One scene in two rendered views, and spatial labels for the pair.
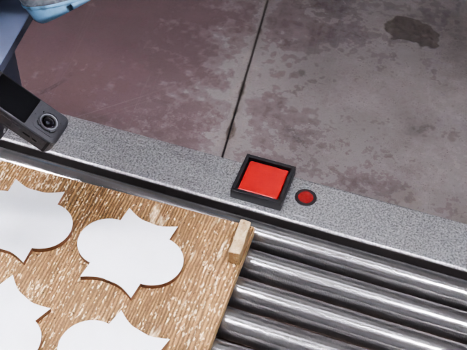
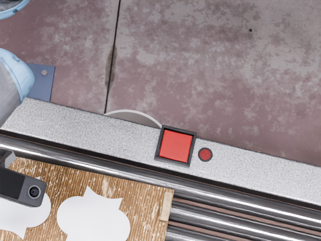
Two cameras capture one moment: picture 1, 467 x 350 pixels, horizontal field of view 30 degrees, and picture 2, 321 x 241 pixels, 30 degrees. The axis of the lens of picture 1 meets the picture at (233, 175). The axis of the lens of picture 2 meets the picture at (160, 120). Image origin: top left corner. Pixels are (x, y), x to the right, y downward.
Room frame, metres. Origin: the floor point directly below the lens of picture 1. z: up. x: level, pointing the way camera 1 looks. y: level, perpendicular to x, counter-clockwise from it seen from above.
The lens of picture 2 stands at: (0.50, 0.07, 2.13)
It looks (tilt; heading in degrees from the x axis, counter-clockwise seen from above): 71 degrees down; 347
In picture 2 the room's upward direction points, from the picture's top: 9 degrees clockwise
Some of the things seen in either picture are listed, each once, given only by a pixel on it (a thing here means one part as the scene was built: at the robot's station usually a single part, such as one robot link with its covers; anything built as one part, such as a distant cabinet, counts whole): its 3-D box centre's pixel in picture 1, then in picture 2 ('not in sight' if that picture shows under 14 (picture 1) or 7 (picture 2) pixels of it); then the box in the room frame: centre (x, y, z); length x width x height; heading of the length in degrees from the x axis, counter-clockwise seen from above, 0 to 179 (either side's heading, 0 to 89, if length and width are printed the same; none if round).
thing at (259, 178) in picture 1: (263, 182); (175, 146); (0.84, -0.04, 0.92); 0.06 x 0.06 x 0.01; 73
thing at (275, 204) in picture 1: (263, 181); (175, 146); (0.84, -0.04, 0.92); 0.08 x 0.08 x 0.02; 73
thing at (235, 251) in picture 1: (240, 242); (166, 207); (0.71, -0.01, 0.95); 0.06 x 0.02 x 0.03; 164
